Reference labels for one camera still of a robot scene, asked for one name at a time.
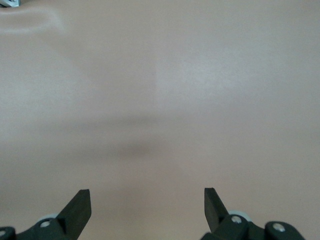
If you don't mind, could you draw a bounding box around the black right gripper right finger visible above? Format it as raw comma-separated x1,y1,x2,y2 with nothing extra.
201,187,307,240

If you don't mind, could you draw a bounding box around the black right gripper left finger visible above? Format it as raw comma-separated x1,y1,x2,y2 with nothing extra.
0,189,92,240

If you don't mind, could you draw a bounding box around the brown table mat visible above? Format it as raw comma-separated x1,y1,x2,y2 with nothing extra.
0,0,320,240

